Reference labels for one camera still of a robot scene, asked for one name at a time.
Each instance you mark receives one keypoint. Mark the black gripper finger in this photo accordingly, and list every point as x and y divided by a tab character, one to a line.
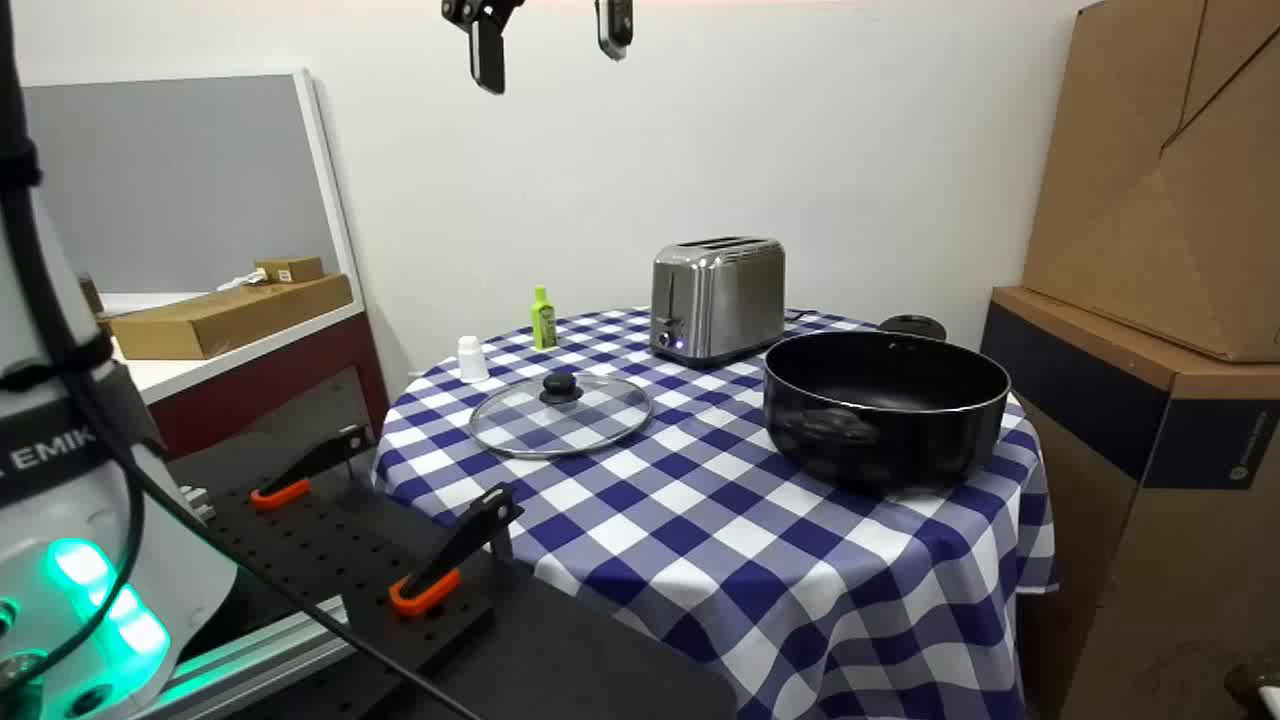
483	22
614	25

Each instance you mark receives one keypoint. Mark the black orange clamp front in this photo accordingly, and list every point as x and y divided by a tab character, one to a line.
478	528

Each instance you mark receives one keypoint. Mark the black orange clamp rear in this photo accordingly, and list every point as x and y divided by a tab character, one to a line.
298	476

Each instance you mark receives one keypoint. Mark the black round object behind pot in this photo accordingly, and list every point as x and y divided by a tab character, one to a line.
914	327

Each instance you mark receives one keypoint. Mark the black orange clamp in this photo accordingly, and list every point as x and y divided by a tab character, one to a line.
478	528
298	476

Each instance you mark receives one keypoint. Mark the black perforated mounting board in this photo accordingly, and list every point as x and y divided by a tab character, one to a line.
320	568

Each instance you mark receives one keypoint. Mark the small green bottle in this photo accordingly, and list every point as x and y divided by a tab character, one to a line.
541	318

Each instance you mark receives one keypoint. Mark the black cooking pot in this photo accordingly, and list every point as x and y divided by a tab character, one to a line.
882	414

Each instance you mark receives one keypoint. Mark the silver two-slot toaster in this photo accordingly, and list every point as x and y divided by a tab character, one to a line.
716	296

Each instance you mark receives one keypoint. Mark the small white cup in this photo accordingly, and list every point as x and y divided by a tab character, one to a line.
470	360

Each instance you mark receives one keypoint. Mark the dark red white cabinet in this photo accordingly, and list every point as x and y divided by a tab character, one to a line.
210	402

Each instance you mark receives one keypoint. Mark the large cardboard boxes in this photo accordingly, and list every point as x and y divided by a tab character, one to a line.
1145	346

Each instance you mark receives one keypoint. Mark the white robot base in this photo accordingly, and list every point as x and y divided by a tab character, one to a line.
102	568

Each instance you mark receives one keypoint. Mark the blue white checkered tablecloth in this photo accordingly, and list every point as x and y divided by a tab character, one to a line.
811	601

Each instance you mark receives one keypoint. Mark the grey white partition panel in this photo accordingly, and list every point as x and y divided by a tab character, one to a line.
187	181

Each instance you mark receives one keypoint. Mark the glass pot lid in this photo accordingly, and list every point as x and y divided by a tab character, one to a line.
560	414

